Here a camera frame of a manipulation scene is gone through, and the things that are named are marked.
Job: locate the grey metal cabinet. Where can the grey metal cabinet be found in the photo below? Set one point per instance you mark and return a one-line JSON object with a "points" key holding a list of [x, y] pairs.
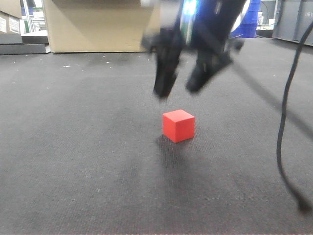
{"points": [[292, 19]]}

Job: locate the blue plastic crates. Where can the blue plastic crates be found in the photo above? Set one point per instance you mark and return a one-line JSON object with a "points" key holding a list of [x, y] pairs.
{"points": [[247, 21]]}

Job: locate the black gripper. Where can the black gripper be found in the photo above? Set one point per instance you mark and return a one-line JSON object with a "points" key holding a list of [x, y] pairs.
{"points": [[203, 25]]}

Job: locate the red magnetic cube block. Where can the red magnetic cube block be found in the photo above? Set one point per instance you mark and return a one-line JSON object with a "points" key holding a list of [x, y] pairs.
{"points": [[178, 125]]}

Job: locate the large cardboard box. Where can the large cardboard box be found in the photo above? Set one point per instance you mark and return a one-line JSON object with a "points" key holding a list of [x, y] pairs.
{"points": [[100, 25]]}

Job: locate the cardboard box with labels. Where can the cardboard box with labels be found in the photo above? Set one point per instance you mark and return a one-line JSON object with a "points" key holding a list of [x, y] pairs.
{"points": [[10, 15]]}

